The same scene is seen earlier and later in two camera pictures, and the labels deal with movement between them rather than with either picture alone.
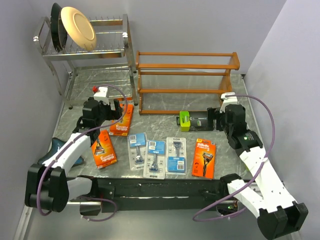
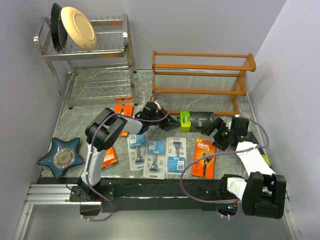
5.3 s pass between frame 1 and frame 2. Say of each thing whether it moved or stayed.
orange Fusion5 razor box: stayed
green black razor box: stayed
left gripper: moved
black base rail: stayed
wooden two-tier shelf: moved
